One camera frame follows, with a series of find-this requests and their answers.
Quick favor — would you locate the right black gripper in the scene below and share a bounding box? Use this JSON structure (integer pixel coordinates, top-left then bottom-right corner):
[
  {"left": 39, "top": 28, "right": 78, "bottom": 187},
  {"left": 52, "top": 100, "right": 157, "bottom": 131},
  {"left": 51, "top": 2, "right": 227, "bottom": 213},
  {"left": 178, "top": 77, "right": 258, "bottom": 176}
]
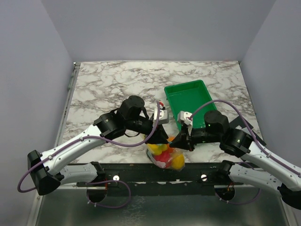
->
[{"left": 169, "top": 124, "right": 222, "bottom": 151}]

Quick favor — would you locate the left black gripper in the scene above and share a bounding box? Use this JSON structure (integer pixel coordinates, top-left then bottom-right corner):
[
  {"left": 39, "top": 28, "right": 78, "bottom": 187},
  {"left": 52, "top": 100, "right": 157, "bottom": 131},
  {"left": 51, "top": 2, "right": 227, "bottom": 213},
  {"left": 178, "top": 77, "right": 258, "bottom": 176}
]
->
[{"left": 126, "top": 117, "right": 169, "bottom": 145}]

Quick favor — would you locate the orange fruit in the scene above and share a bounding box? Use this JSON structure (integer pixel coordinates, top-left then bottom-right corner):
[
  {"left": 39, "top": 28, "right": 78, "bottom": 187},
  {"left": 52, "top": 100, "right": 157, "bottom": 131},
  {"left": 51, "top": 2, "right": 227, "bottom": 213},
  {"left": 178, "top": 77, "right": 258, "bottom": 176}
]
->
[{"left": 167, "top": 136, "right": 175, "bottom": 143}]

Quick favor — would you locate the yellow banana bunch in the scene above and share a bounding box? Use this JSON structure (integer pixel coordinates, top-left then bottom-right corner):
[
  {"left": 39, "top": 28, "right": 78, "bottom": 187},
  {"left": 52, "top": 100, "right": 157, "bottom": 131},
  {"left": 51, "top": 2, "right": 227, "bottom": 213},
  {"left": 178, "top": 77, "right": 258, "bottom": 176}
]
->
[{"left": 147, "top": 144, "right": 168, "bottom": 155}]

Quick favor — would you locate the clear zip bag teal zipper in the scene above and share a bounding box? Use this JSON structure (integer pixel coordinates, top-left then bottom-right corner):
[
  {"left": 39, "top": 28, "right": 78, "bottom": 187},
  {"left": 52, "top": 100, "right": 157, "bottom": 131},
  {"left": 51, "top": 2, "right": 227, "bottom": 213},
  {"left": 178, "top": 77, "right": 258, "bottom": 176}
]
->
[{"left": 146, "top": 136, "right": 185, "bottom": 171}]

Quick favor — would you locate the yellow lemon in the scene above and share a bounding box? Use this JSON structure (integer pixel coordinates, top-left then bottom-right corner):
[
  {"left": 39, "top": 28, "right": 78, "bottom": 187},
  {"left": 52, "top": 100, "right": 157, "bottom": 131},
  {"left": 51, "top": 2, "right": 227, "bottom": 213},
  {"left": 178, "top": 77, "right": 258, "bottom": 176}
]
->
[{"left": 171, "top": 153, "right": 185, "bottom": 170}]

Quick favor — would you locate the red apple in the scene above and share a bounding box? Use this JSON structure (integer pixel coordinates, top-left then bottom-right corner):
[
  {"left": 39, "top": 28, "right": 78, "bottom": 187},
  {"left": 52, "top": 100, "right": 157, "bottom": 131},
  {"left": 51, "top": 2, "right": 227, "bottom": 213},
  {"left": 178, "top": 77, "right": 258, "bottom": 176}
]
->
[{"left": 154, "top": 151, "right": 172, "bottom": 169}]

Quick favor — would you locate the green plastic tray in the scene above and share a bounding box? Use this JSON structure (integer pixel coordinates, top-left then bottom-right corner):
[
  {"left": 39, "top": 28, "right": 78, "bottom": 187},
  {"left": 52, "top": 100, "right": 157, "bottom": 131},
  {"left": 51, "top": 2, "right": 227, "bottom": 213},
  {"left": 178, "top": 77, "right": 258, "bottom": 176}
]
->
[{"left": 164, "top": 80, "right": 212, "bottom": 131}]

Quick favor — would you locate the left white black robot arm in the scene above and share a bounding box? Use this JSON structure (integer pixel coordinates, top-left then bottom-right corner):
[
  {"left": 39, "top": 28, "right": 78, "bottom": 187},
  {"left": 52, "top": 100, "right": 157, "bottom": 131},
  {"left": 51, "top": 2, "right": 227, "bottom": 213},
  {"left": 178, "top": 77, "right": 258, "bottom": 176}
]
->
[{"left": 27, "top": 96, "right": 169, "bottom": 195}]

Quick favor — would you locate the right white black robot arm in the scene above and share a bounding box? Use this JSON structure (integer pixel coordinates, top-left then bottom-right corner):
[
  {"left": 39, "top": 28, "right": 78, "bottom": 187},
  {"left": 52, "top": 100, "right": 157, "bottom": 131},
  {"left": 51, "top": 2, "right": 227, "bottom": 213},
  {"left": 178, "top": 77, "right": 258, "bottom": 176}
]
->
[{"left": 170, "top": 110, "right": 301, "bottom": 210}]

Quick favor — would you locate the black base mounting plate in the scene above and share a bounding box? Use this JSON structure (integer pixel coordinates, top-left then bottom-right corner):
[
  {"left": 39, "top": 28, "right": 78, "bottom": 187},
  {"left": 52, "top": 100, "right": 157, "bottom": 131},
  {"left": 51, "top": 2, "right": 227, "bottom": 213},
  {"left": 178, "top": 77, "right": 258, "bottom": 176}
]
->
[{"left": 77, "top": 161, "right": 233, "bottom": 197}]

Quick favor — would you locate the black digital scale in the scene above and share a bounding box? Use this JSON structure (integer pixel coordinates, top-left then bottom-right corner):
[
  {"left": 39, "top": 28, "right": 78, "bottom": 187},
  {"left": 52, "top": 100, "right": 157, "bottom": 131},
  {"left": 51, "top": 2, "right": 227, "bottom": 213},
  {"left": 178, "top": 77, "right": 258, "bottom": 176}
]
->
[{"left": 230, "top": 116, "right": 266, "bottom": 146}]

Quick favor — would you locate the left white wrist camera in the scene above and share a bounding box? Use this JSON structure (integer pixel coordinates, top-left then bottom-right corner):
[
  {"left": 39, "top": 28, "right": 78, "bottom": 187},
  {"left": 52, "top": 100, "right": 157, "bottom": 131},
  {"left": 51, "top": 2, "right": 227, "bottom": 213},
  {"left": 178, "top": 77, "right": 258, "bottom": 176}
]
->
[{"left": 153, "top": 108, "right": 169, "bottom": 125}]

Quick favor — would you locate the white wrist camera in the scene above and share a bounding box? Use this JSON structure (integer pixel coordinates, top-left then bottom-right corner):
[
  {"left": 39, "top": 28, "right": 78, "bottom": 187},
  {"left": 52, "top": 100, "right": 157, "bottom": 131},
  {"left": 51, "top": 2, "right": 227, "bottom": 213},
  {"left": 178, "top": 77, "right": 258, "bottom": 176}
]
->
[
  {"left": 153, "top": 108, "right": 169, "bottom": 125},
  {"left": 177, "top": 111, "right": 193, "bottom": 130}
]

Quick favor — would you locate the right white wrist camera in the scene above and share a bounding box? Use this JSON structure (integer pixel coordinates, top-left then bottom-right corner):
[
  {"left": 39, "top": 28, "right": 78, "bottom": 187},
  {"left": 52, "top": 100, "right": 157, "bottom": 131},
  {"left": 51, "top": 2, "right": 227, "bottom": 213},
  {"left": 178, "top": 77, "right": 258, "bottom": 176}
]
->
[{"left": 177, "top": 111, "right": 193, "bottom": 130}]

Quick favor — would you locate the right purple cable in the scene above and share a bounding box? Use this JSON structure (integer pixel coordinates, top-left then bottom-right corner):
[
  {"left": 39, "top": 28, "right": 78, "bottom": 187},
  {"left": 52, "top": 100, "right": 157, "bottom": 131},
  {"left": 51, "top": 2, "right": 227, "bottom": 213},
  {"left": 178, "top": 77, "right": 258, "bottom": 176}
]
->
[{"left": 187, "top": 100, "right": 301, "bottom": 205}]

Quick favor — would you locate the aluminium frame rail left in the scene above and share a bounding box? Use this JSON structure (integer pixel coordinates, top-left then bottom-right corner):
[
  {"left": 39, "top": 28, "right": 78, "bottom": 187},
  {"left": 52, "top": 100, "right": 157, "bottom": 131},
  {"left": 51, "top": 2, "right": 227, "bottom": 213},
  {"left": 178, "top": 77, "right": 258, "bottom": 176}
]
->
[{"left": 54, "top": 62, "right": 81, "bottom": 149}]

